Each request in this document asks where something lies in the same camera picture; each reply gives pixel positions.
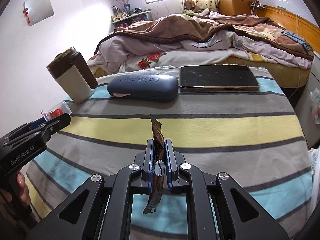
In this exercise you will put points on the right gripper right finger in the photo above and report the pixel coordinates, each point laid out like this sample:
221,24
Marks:
217,206

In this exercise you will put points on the dark blue glasses case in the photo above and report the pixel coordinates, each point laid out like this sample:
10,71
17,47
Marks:
161,88

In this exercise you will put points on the plastic bag on nightstand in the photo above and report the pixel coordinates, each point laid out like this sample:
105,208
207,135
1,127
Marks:
315,105

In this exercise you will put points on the striped table cloth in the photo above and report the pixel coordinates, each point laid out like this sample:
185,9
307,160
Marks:
253,136

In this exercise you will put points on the white trash bin with liner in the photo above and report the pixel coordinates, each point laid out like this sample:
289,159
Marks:
314,157

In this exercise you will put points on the beige brown thermal mug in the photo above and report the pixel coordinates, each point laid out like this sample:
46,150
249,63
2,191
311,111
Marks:
70,70

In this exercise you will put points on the folded blue clothes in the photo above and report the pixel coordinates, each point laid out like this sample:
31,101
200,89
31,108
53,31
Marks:
298,39

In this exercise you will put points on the wall mirror sheet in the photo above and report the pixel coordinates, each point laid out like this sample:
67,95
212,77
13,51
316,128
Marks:
38,10

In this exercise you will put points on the white nightstand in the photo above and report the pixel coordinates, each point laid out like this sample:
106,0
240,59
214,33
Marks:
303,108

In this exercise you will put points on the brown blanket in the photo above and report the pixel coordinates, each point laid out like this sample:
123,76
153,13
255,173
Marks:
179,27

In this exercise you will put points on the wooden headboard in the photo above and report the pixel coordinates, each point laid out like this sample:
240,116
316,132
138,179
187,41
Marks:
294,23

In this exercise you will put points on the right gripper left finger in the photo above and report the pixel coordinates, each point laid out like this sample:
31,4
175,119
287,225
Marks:
101,207

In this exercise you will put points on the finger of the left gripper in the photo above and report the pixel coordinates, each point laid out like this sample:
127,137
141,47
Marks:
35,124
54,125

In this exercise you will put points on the teddy bear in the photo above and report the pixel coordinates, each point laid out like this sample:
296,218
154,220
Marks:
191,6

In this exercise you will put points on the person's left hand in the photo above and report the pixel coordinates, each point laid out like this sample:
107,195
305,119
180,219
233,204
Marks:
15,192

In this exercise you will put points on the black tablet gold edge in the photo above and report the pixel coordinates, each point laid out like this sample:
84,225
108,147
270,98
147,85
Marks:
211,78

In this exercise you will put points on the brown snack wrapper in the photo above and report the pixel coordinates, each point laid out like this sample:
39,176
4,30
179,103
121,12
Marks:
158,168

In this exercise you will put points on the cluttered white shelf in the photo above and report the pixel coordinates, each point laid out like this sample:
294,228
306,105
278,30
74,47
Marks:
122,19

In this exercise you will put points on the bed with lilac sheets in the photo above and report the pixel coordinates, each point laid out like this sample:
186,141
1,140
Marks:
124,54

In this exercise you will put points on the power strip with cables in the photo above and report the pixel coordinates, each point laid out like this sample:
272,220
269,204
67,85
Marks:
256,4

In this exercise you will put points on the red hanging ornament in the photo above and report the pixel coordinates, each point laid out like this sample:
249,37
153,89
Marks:
25,12

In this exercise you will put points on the jelly cup red lid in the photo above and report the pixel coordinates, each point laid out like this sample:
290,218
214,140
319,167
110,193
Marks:
56,111

